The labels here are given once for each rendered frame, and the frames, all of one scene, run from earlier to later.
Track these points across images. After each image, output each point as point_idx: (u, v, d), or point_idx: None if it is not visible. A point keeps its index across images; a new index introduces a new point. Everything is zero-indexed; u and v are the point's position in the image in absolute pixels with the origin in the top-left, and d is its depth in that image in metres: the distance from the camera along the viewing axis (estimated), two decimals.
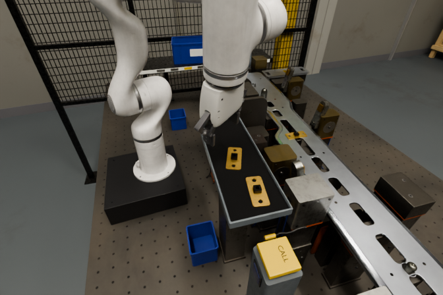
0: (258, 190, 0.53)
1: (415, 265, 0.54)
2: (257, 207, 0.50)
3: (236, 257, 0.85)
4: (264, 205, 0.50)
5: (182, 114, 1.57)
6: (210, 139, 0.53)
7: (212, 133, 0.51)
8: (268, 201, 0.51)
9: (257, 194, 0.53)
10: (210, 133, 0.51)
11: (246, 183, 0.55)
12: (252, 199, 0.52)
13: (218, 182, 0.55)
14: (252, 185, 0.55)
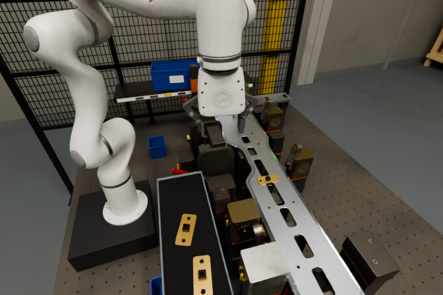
0: (202, 277, 0.50)
1: None
2: None
3: None
4: None
5: (163, 141, 1.54)
6: None
7: None
8: (211, 291, 0.48)
9: (202, 281, 0.50)
10: None
11: (193, 265, 0.52)
12: (195, 288, 0.49)
13: (162, 265, 0.52)
14: (198, 268, 0.52)
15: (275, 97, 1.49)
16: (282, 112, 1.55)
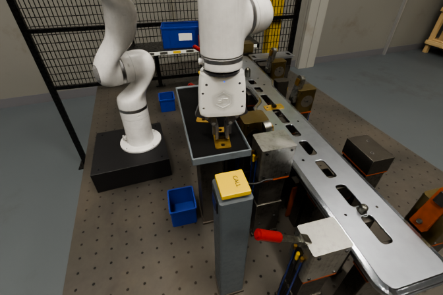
0: (221, 135, 0.57)
1: (366, 205, 0.59)
2: (219, 149, 0.55)
3: None
4: (226, 147, 0.55)
5: (172, 97, 1.62)
6: None
7: (227, 116, 0.57)
8: (230, 144, 0.56)
9: (221, 139, 0.58)
10: None
11: None
12: (216, 143, 0.57)
13: (186, 131, 0.60)
14: None
15: (278, 54, 1.57)
16: (285, 70, 1.63)
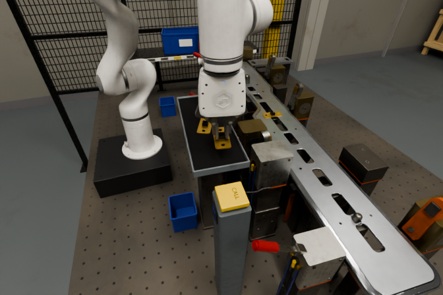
0: (221, 135, 0.57)
1: (360, 214, 0.61)
2: (219, 149, 0.55)
3: None
4: (226, 147, 0.55)
5: (173, 102, 1.64)
6: None
7: (227, 116, 0.57)
8: (230, 144, 0.56)
9: (221, 139, 0.58)
10: None
11: None
12: (216, 143, 0.57)
13: (188, 143, 0.62)
14: None
15: (277, 60, 1.59)
16: (284, 76, 1.65)
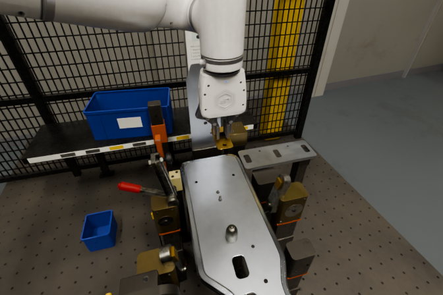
0: (222, 135, 0.58)
1: None
2: (222, 149, 0.55)
3: None
4: (228, 147, 0.56)
5: None
6: None
7: (226, 115, 0.57)
8: (231, 143, 0.57)
9: (221, 139, 0.58)
10: None
11: (211, 132, 0.60)
12: (217, 143, 0.57)
13: None
14: None
15: (289, 151, 0.92)
16: (300, 172, 0.98)
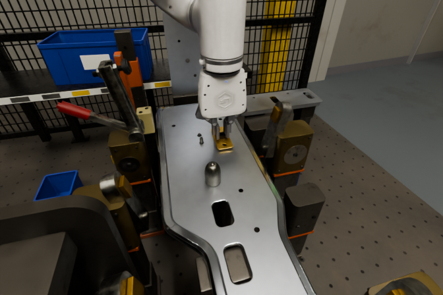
0: (222, 135, 0.58)
1: None
2: (222, 149, 0.55)
3: None
4: (228, 147, 0.56)
5: (78, 180, 0.82)
6: None
7: (226, 115, 0.57)
8: (231, 143, 0.57)
9: (221, 139, 0.58)
10: None
11: (211, 132, 0.60)
12: (217, 143, 0.57)
13: None
14: None
15: (290, 98, 0.76)
16: None
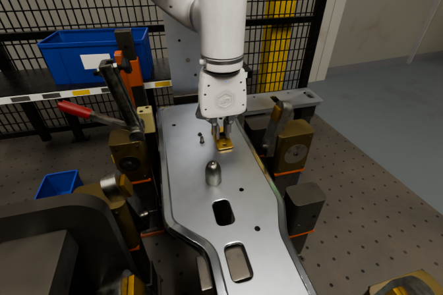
0: (222, 135, 0.58)
1: None
2: (222, 149, 0.55)
3: None
4: (228, 147, 0.56)
5: (78, 179, 0.82)
6: None
7: (226, 115, 0.57)
8: (231, 143, 0.57)
9: (221, 139, 0.58)
10: None
11: (211, 132, 0.60)
12: (217, 143, 0.57)
13: None
14: None
15: (290, 97, 0.76)
16: None
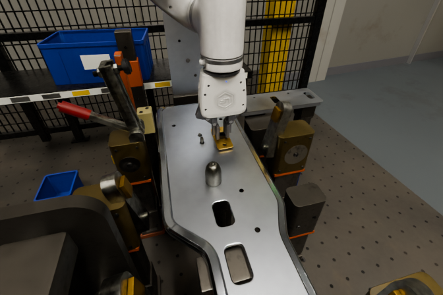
0: (222, 135, 0.58)
1: None
2: (222, 149, 0.55)
3: None
4: (228, 147, 0.56)
5: (78, 180, 0.82)
6: None
7: (226, 115, 0.57)
8: (231, 143, 0.57)
9: (221, 139, 0.58)
10: None
11: (211, 132, 0.60)
12: (217, 143, 0.57)
13: None
14: None
15: (291, 98, 0.76)
16: None
